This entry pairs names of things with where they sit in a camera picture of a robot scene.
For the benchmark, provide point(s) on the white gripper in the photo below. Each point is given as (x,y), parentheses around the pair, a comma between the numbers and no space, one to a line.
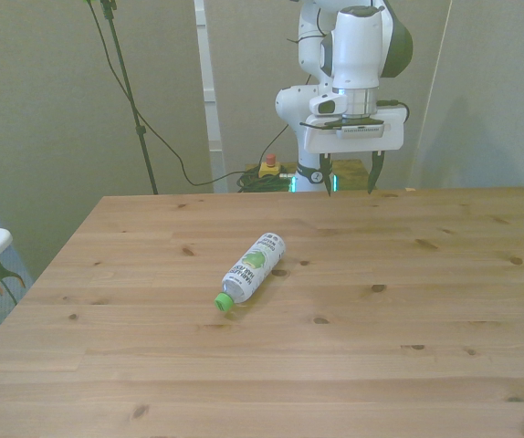
(358,144)

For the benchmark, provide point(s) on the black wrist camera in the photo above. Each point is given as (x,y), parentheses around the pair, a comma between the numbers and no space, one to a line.
(362,130)

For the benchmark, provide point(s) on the white green-capped water bottle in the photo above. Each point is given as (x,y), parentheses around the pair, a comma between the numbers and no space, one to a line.
(257,264)

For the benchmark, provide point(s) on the white door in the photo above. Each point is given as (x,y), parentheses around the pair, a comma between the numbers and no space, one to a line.
(207,68)

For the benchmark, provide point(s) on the black camera stand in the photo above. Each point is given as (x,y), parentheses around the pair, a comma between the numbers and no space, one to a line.
(127,86)

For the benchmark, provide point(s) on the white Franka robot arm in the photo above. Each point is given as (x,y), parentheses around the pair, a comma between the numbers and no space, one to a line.
(358,45)

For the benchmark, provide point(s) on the yellow emergency stop button box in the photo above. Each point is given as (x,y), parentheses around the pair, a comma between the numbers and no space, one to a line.
(269,169)

